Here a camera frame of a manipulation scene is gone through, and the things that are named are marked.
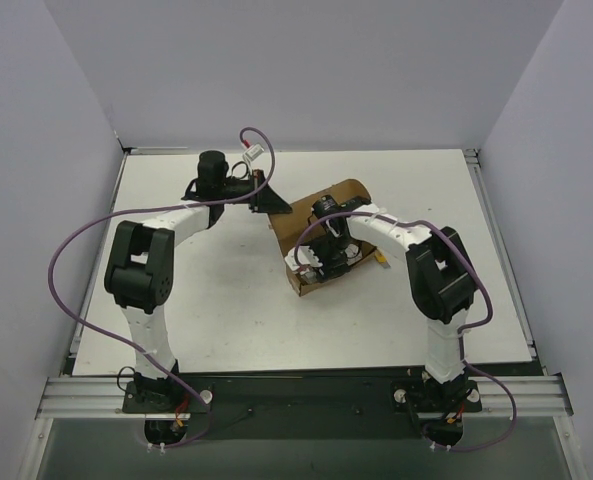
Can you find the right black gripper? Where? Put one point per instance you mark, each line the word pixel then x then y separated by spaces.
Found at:
pixel 329 258

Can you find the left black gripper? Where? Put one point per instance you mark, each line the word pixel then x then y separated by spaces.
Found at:
pixel 258 188

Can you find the brown cardboard express box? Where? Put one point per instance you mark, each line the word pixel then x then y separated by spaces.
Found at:
pixel 346 195

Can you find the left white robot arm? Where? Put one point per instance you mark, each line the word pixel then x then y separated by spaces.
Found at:
pixel 140 270

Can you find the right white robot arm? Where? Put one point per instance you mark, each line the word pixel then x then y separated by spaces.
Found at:
pixel 441 288

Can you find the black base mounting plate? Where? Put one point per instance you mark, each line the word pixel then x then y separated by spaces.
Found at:
pixel 337 404

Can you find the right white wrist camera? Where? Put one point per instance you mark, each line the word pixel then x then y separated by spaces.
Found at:
pixel 301 260

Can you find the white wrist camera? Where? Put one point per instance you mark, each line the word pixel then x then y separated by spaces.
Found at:
pixel 252 152
pixel 301 260

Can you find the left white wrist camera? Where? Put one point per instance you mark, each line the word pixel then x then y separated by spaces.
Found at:
pixel 252 152

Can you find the aluminium frame rail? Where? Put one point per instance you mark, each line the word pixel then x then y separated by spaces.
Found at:
pixel 99 398

